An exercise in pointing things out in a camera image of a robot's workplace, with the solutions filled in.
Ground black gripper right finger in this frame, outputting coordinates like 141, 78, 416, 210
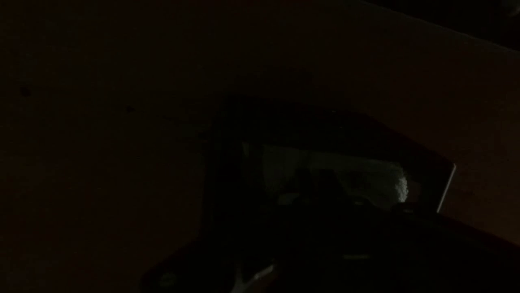
346, 198, 520, 293

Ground black mesh box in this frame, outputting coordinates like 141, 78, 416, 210
201, 96, 455, 258

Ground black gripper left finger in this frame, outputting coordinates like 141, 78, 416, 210
143, 192, 348, 293

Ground white towel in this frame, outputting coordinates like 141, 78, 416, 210
261, 146, 409, 210

